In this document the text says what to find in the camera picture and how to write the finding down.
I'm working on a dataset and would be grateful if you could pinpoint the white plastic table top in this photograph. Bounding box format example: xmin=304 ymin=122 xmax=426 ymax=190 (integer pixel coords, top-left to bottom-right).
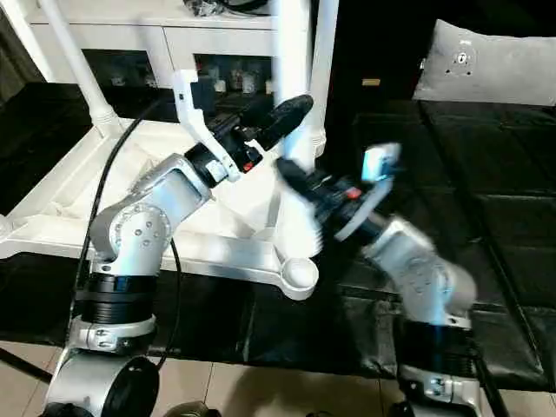
xmin=0 ymin=115 xmax=325 ymax=303

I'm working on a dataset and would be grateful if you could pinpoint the black box with gold label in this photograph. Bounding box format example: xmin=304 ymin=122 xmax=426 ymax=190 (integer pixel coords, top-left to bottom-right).
xmin=336 ymin=0 xmax=440 ymax=103

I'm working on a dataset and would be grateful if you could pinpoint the black tangled item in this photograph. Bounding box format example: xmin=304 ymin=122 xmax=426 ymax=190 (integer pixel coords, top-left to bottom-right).
xmin=182 ymin=0 xmax=218 ymax=18

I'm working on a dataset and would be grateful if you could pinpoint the white cabinet with glass doors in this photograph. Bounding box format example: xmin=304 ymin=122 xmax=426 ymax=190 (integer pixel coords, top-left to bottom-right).
xmin=25 ymin=0 xmax=318 ymax=92

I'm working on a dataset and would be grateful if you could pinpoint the black work mat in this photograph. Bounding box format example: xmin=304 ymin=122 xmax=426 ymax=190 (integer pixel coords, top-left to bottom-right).
xmin=0 ymin=80 xmax=556 ymax=392

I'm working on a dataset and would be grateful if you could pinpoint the grey printed cushion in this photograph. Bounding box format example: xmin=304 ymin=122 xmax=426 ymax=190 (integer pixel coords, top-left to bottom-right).
xmin=411 ymin=19 xmax=556 ymax=108

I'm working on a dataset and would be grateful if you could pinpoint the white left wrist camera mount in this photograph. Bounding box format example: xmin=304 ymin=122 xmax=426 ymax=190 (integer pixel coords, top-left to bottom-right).
xmin=170 ymin=68 xmax=241 ymax=183

